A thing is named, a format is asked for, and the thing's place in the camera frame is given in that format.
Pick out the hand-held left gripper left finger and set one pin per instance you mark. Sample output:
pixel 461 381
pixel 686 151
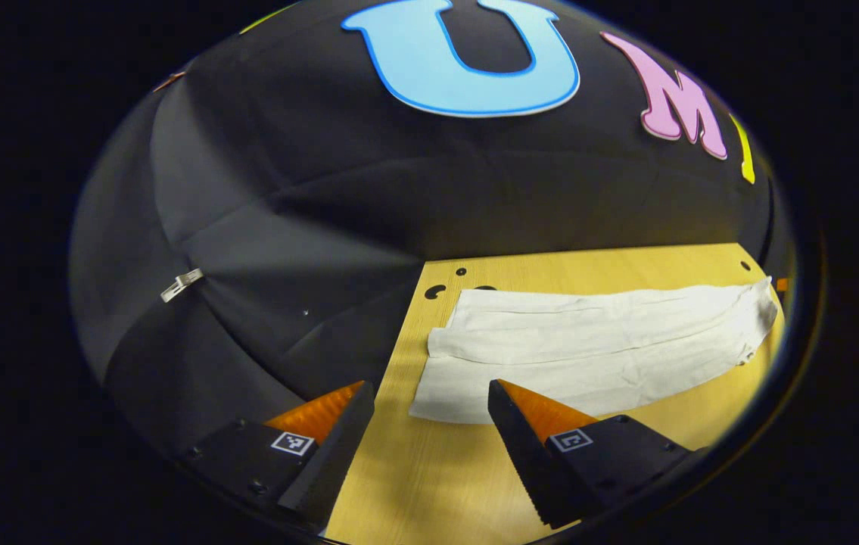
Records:
pixel 327 469

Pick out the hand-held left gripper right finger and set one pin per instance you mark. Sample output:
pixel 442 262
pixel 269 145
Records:
pixel 524 462

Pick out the white jeans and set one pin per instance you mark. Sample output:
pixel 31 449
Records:
pixel 588 341

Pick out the white cloth clip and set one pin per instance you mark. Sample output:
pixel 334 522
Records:
pixel 181 285

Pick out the black backdrop cloth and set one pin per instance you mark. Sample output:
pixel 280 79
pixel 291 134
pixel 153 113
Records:
pixel 285 189

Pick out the copper cloth clip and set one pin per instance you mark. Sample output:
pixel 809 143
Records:
pixel 169 81

